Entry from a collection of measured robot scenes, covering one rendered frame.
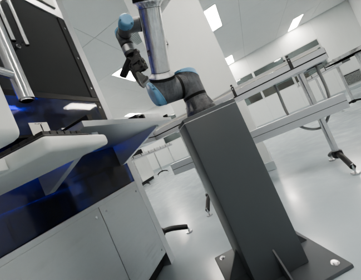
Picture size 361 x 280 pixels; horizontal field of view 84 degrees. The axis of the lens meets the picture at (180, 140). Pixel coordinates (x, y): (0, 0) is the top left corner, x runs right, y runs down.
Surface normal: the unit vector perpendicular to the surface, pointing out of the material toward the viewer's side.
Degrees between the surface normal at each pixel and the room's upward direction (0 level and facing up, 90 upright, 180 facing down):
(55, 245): 90
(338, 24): 90
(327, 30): 90
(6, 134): 124
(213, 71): 90
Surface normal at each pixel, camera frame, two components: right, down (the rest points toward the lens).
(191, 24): -0.33, 0.12
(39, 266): 0.85, -0.39
